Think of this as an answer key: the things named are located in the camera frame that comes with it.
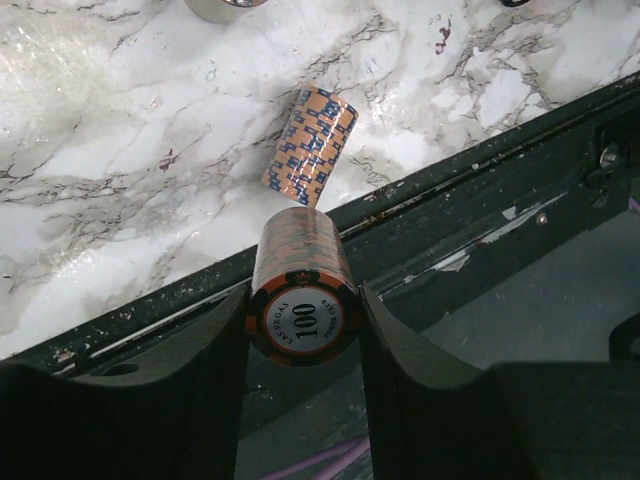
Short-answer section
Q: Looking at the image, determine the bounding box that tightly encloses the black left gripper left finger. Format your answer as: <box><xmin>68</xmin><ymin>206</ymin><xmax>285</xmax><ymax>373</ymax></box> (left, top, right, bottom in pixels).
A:
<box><xmin>1</xmin><ymin>288</ymin><xmax>248</xmax><ymax>479</ymax></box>

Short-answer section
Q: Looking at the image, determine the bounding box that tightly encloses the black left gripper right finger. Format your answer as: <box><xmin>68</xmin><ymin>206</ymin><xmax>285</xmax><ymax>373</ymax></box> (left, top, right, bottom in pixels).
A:
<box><xmin>360</xmin><ymin>287</ymin><xmax>639</xmax><ymax>479</ymax></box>

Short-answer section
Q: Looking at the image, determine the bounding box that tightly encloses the orange black chip roll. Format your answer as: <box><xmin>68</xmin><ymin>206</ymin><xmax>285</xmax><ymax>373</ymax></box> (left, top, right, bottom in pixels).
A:
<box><xmin>184</xmin><ymin>0</ymin><xmax>267</xmax><ymax>24</ymax></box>
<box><xmin>245</xmin><ymin>207</ymin><xmax>362</xmax><ymax>368</ymax></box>

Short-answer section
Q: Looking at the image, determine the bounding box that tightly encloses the orange blue chip roll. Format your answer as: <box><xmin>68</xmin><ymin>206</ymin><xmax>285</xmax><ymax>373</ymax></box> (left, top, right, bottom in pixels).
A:
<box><xmin>261</xmin><ymin>85</ymin><xmax>359</xmax><ymax>208</ymax></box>

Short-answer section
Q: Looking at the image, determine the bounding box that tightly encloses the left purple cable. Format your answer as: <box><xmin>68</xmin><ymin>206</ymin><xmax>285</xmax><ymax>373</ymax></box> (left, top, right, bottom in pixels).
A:
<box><xmin>272</xmin><ymin>434</ymin><xmax>371</xmax><ymax>480</ymax></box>

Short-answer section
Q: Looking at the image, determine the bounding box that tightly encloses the black mounting rail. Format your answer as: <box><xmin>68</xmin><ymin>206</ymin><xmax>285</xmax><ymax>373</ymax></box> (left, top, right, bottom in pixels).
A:
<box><xmin>2</xmin><ymin>75</ymin><xmax>639</xmax><ymax>479</ymax></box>

